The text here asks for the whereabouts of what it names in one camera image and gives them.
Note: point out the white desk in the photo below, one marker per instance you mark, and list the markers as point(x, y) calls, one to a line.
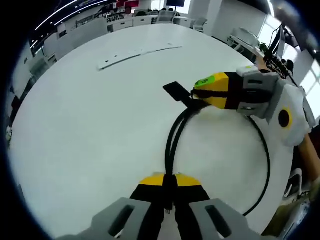
point(87, 125)

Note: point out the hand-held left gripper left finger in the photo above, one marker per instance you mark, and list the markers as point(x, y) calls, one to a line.
point(120, 220)

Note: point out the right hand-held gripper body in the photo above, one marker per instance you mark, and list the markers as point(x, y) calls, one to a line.
point(297, 110)

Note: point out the potted plant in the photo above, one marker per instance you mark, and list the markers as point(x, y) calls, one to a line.
point(263, 46)

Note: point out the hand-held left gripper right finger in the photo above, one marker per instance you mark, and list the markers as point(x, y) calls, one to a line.
point(215, 220)

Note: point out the white office chair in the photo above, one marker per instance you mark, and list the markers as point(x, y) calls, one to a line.
point(293, 182)

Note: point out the black computer monitor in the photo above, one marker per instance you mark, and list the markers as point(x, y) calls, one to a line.
point(175, 2)

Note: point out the white pillar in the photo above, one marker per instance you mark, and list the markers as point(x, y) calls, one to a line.
point(203, 12)

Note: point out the red panel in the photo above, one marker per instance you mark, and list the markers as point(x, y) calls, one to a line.
point(127, 3)

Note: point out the grey office chair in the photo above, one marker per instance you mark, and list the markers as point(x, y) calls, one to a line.
point(200, 23)
point(167, 17)

